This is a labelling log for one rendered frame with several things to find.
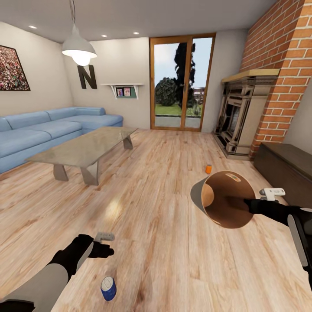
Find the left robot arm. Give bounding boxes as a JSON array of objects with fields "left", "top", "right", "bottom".
[{"left": 0, "top": 232, "right": 115, "bottom": 312}]

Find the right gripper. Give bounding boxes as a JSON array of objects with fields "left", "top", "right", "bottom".
[{"left": 243, "top": 199, "right": 281, "bottom": 221}]

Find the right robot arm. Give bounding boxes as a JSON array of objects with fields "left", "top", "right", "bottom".
[{"left": 243, "top": 187, "right": 312, "bottom": 290}]

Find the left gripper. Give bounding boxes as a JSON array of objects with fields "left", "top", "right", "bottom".
[{"left": 88, "top": 242, "right": 114, "bottom": 258}]

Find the trash can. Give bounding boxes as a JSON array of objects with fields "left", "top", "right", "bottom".
[{"left": 190, "top": 170, "right": 256, "bottom": 229}]

